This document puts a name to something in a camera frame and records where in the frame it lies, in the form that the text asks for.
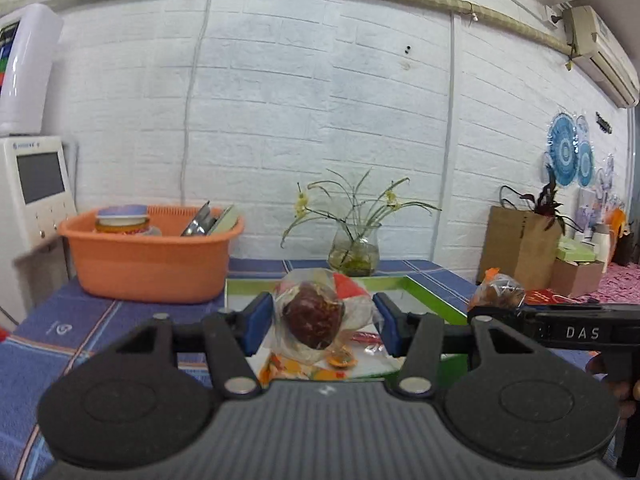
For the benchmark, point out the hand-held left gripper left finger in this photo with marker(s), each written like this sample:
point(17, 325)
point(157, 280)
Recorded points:
point(258, 317)

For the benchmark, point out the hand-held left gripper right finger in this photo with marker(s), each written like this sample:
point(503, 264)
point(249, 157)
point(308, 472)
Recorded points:
point(386, 317)

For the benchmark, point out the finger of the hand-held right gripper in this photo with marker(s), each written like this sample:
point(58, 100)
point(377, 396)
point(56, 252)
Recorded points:
point(495, 314)

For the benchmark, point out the small brown pastry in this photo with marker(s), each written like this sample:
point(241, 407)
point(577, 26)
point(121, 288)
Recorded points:
point(496, 292)

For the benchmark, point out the brown bun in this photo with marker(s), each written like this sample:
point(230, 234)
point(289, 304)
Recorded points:
point(311, 317)

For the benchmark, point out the green rimmed white tray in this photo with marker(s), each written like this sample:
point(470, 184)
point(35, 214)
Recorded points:
point(435, 292)

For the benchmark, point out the person's right hand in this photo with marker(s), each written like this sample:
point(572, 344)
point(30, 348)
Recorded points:
point(620, 397)

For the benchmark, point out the red clear snack wrapper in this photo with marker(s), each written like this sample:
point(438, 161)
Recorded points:
point(367, 341)

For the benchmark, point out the red flat packet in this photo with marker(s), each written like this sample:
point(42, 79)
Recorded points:
point(541, 297)

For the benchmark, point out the cardboard box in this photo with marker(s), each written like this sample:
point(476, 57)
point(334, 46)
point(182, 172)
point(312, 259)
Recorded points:
point(577, 277)

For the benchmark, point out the orange printed snack wrapper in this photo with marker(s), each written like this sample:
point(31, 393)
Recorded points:
point(290, 369)

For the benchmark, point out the pink patterned cloth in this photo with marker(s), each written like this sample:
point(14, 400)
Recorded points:
point(620, 282)

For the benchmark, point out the brown paper bag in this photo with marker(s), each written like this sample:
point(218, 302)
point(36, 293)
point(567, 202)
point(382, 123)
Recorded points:
point(520, 250)

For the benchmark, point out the glass vase with green plant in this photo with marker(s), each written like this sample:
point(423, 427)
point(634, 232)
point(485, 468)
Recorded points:
point(354, 250)

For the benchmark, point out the pale green box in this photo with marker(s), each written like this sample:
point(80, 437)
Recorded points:
point(577, 250)

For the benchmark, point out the pale green flat packet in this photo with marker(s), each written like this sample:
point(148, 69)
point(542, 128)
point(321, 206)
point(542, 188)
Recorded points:
point(224, 220)

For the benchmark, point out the silver foil packet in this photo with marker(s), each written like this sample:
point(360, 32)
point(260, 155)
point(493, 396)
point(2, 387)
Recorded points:
point(197, 222)

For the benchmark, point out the orange plastic basin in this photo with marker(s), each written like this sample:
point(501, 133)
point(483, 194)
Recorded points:
point(150, 267)

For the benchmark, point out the purple leaf plant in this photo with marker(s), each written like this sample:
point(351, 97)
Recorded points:
point(542, 202)

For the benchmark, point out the jar with pale lid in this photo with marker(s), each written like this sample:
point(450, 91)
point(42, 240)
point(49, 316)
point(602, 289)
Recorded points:
point(122, 220)

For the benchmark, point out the blue checked tablecloth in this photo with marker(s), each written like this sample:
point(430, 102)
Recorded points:
point(55, 330)

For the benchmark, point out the white appliance with screen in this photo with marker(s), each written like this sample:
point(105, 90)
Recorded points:
point(35, 195)

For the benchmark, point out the blue round wall decoration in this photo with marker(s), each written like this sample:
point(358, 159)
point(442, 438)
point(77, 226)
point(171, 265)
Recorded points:
point(567, 150)

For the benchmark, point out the white wall conduit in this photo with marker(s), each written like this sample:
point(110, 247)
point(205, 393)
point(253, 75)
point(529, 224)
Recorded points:
point(450, 110)

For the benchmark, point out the white wall air conditioner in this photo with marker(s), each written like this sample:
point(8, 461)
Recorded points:
point(602, 50)

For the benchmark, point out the white curved wall unit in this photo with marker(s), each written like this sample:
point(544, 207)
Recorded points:
point(27, 70)

